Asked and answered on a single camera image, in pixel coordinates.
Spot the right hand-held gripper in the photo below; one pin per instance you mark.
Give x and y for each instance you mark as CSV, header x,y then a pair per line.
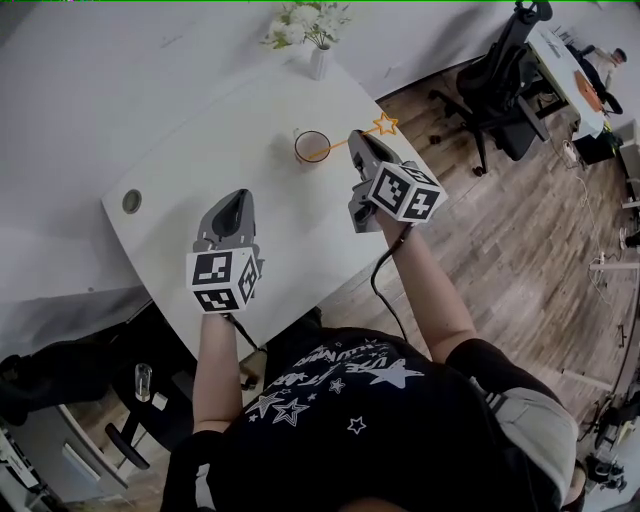
x,y
395,192

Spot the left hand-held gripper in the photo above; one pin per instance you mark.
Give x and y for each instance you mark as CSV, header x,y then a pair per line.
x,y
215,272

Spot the orange star wand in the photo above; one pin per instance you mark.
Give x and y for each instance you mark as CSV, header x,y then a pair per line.
x,y
385,124

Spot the white cup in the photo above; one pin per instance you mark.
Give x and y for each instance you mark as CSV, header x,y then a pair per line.
x,y
311,147

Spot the person's left forearm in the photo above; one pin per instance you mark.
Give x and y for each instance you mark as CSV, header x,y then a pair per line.
x,y
215,375

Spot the person's right forearm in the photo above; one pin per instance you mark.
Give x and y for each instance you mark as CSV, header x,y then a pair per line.
x,y
430,300

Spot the white vase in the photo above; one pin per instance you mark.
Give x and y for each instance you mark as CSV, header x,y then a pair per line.
x,y
318,64

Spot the black office chair with headrest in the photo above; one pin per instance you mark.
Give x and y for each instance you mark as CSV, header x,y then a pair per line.
x,y
495,95

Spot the white flower bouquet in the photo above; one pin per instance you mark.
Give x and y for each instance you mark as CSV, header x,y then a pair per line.
x,y
305,22

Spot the clear glass bottle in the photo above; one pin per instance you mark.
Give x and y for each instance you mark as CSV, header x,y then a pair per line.
x,y
142,382

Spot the small white box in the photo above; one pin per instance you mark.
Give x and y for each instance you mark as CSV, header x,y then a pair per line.
x,y
159,402

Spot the white power strip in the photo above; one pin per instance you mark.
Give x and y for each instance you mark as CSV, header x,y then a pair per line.
x,y
568,152

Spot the black mesh office chair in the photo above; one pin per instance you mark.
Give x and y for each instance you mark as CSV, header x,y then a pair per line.
x,y
60,370

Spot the black computer case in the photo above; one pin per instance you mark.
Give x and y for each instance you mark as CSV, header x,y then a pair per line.
x,y
595,147

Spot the orange board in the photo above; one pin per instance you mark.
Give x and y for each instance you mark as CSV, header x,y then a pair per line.
x,y
590,90

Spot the person's black star shirt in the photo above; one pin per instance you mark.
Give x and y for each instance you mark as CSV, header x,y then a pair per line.
x,y
350,450

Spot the grey drawer cabinet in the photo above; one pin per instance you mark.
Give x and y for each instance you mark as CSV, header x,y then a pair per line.
x,y
65,455

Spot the person's grey shorts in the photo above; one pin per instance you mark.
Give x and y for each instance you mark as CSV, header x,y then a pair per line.
x,y
540,440

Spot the black floor equipment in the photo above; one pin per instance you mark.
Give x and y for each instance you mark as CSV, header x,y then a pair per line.
x,y
605,472

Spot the white desk frame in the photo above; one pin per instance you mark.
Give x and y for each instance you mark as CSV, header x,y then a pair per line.
x,y
612,267

